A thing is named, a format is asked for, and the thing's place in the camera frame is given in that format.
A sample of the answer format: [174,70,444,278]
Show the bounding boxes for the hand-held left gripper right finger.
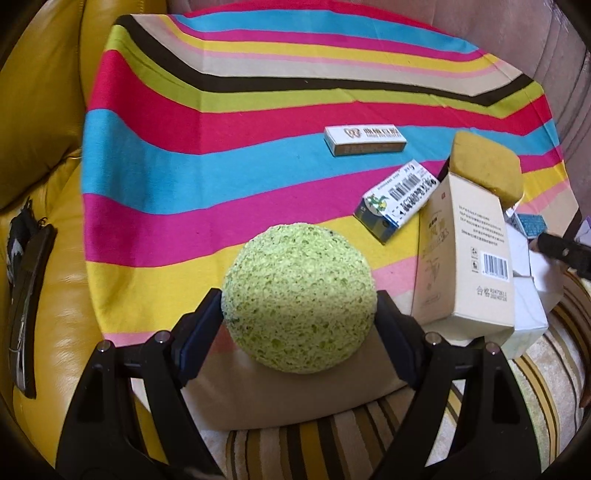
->
[369,290,543,480]

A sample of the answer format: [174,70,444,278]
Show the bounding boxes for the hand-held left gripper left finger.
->
[56,287,227,480]

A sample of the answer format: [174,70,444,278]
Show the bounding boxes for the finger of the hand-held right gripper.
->
[538,232,591,273]

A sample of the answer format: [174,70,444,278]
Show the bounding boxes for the white storage box purple rim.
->
[434,208,578,361]

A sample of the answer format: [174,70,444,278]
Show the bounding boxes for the green round sponge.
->
[222,222,379,374]

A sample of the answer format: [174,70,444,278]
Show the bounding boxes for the beige tall carton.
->
[411,157,525,342]

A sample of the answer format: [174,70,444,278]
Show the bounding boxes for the small blue box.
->
[515,213,548,238]

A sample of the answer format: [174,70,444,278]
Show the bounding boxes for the yellow sponge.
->
[450,131,525,210]

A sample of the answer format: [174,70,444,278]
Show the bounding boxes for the blue and white medicine box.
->
[353,159,439,245]

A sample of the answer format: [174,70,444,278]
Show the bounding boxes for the colourful striped cloth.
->
[81,14,580,432]

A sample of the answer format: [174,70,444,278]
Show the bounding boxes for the black pouch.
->
[7,198,58,400]

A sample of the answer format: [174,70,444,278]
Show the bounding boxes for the white long box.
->
[323,124,408,158]

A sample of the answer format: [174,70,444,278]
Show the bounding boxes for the yellow leather sofa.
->
[0,0,185,462]

